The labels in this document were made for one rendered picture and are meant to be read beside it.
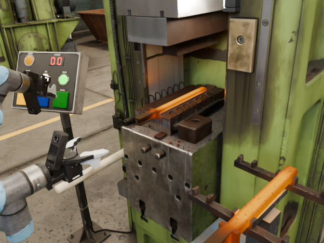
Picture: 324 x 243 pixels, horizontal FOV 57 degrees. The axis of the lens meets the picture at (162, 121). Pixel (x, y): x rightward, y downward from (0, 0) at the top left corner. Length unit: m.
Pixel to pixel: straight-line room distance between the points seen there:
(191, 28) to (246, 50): 0.25
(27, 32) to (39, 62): 4.35
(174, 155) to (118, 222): 1.12
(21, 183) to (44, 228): 1.40
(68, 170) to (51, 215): 1.43
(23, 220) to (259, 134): 0.81
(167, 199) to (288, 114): 0.60
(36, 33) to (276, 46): 5.21
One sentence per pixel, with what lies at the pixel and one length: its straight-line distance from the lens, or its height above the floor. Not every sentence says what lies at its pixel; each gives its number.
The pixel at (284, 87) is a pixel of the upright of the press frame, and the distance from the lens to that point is 1.05.
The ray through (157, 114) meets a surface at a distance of 1.18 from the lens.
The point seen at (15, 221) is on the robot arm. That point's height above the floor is 0.91.
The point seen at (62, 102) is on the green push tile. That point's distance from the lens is 1.42.
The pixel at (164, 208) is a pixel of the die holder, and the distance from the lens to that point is 1.34.
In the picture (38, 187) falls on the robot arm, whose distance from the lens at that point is 0.92.
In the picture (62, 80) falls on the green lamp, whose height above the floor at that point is 1.09.
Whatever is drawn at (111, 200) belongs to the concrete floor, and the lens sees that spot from 2.34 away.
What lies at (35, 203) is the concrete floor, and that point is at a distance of 2.52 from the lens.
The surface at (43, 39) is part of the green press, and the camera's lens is 5.94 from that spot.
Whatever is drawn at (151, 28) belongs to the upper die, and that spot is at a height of 1.33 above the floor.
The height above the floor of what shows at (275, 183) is 0.99.
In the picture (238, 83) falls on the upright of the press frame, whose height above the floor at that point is 1.13.
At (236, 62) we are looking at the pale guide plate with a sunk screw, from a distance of 1.07.
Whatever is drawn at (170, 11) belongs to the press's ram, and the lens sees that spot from 1.04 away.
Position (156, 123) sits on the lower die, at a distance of 1.21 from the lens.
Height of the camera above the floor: 1.47
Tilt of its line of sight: 25 degrees down
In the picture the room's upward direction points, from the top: 3 degrees counter-clockwise
